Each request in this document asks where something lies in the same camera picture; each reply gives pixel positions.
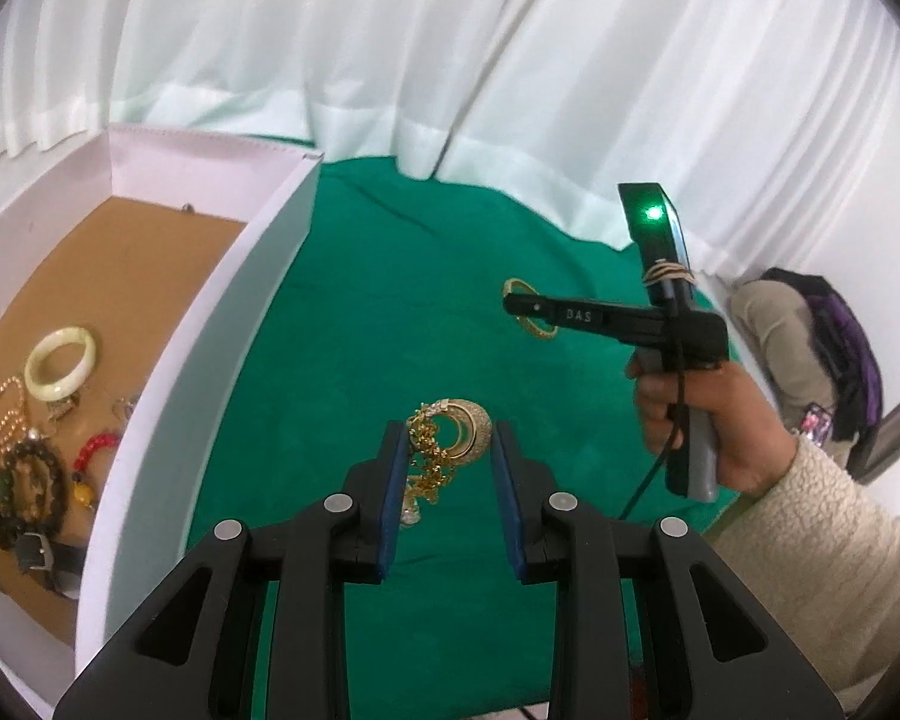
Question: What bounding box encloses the white cardboard box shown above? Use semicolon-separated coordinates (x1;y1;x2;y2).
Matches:
0;122;325;720

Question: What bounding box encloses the red bead bracelet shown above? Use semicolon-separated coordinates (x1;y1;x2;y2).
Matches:
71;429;125;515

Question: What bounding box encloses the gold bangle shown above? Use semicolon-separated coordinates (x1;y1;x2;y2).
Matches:
502;277;560;341

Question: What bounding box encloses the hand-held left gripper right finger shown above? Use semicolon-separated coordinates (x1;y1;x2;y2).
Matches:
491;420;845;720

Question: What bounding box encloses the person's right hand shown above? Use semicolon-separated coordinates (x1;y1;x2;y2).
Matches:
626;356;800;497

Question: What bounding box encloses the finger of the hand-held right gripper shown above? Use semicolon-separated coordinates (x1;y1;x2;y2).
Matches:
502;292;632;340

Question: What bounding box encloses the black wristwatch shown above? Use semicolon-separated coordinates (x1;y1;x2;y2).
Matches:
11;529;87;601

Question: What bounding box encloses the purple black backpack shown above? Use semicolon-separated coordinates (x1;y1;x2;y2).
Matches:
761;266;884;443

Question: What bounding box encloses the person's right forearm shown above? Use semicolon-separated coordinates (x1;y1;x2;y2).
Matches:
709;435;900;713

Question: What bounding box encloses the lit smartphone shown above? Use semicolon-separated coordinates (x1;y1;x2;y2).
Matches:
799;403;833;443

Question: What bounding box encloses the black cable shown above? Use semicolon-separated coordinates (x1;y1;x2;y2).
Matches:
615;371;685;522

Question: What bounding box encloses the pale jade bangle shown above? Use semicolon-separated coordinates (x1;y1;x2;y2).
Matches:
24;325;98;402

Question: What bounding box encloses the black bead bracelet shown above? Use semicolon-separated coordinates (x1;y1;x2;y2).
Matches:
0;441;70;550

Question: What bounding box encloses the white curtain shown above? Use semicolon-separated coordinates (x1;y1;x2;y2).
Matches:
420;0;900;287
0;0;496;182

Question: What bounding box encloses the golden pearl necklace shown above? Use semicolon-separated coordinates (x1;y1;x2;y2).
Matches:
0;375;31;518

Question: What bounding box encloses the brown bead bracelet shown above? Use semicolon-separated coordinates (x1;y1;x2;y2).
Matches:
0;457;50;522

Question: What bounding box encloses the gold pendant necklace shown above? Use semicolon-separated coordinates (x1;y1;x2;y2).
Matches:
401;397;494;526

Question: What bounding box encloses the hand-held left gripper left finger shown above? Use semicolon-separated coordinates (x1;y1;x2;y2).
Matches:
52;420;410;720

